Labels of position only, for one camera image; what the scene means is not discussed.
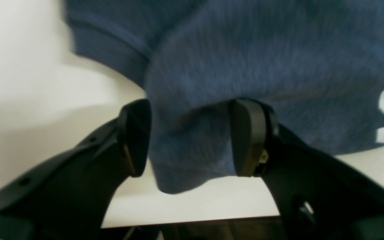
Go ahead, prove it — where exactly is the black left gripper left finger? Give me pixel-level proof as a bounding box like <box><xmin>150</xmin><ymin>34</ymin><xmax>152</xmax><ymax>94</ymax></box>
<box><xmin>0</xmin><ymin>99</ymin><xmax>151</xmax><ymax>240</ymax></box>

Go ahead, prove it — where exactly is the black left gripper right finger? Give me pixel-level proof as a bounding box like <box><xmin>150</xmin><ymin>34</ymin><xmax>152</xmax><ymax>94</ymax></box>
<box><xmin>229</xmin><ymin>99</ymin><xmax>384</xmax><ymax>240</ymax></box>

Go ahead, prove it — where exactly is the dark blue T-shirt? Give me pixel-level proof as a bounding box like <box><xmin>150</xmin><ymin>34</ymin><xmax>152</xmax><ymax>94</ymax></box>
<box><xmin>64</xmin><ymin>0</ymin><xmax>384</xmax><ymax>194</ymax></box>

